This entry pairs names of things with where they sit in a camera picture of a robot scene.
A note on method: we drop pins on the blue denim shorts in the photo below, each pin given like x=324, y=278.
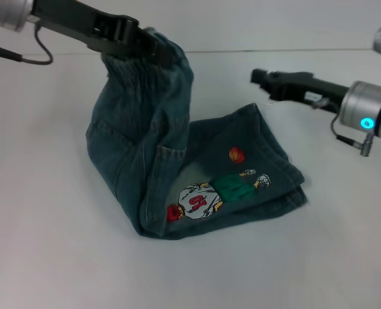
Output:
x=177, y=161

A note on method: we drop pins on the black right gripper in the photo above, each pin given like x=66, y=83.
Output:
x=309, y=90

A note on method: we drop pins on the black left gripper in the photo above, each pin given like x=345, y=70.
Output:
x=84, y=24

